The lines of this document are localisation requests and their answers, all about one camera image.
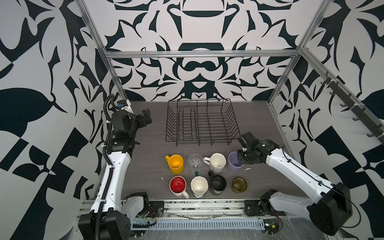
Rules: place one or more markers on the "white slotted cable duct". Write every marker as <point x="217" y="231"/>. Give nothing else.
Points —
<point x="204" y="224"/>

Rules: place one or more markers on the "olive green glass cup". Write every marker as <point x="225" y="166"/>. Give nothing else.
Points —
<point x="239" y="185"/>

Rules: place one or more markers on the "white ceramic mug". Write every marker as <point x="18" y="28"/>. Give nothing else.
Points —
<point x="216" y="162"/>

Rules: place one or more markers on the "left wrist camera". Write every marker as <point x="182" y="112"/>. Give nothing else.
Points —
<point x="125" y="105"/>

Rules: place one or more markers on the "lavender plastic cup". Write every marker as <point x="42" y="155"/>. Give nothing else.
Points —
<point x="233" y="164"/>

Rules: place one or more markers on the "black wire dish rack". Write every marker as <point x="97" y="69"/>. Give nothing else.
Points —
<point x="201" y="122"/>

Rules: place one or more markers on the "wall hook rail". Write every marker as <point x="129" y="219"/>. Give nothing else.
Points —
<point x="351" y="103"/>

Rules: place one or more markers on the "clear glass cup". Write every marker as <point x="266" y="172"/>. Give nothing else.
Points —
<point x="195" y="162"/>

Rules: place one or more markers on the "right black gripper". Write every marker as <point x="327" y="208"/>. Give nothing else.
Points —
<point x="240" y="161"/>

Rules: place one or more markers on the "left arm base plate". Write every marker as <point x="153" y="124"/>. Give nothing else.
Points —
<point x="154" y="210"/>

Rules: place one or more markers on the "small green circuit board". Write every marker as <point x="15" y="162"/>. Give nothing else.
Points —
<point x="272" y="226"/>

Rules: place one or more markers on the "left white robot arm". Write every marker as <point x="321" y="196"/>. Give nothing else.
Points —
<point x="110" y="218"/>

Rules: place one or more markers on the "aluminium frame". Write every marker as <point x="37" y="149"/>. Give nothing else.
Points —
<point x="300" y="52"/>

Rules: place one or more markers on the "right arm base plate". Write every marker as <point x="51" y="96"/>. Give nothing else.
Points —
<point x="256" y="208"/>

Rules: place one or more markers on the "yellow mug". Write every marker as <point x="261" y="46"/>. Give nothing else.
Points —
<point x="175" y="163"/>

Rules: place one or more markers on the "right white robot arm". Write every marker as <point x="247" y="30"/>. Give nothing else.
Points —
<point x="327" y="205"/>

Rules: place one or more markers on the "cream mug green handle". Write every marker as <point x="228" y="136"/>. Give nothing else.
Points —
<point x="199" y="185"/>

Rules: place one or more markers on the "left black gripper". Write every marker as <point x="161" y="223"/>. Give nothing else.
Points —
<point x="145" y="117"/>

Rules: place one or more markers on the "red and white mug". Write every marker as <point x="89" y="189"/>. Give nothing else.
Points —
<point x="178" y="187"/>

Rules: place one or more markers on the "black mug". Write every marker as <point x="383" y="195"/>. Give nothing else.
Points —
<point x="217" y="184"/>

